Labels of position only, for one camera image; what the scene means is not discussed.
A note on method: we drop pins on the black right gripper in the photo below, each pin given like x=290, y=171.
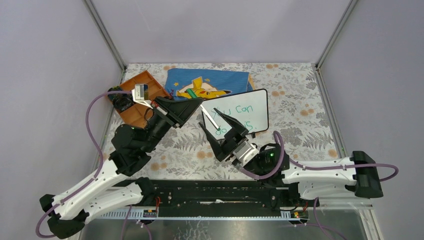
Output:
x=232, y=139

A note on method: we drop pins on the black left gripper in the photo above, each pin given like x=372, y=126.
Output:
x=176, y=113

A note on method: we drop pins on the white whiteboard black frame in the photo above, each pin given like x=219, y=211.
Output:
x=249, y=108

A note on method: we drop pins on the green marker cap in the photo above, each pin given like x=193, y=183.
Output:
x=191, y=93

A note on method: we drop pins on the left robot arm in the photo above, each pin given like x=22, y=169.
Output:
x=71, y=210

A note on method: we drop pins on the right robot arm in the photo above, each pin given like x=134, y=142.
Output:
x=271, y=165

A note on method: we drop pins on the blue Pikachu cloth bag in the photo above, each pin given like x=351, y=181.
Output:
x=206, y=83

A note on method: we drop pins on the wooden compartment tray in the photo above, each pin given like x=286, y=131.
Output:
x=133, y=108

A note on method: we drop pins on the dark rolled fabric front left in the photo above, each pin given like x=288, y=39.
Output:
x=122, y=102

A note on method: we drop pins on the dark rolled fabric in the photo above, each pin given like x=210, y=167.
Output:
x=115, y=88
x=122, y=102

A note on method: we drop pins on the dark rolled fabric back left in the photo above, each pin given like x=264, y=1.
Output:
x=115, y=88

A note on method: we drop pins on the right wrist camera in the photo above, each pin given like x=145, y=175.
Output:
x=244, y=154

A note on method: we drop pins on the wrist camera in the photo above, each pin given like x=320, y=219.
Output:
x=244, y=154
x=140, y=95

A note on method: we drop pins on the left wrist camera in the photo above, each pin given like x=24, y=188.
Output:
x=140, y=95

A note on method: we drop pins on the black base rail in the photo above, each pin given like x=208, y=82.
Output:
x=225, y=199

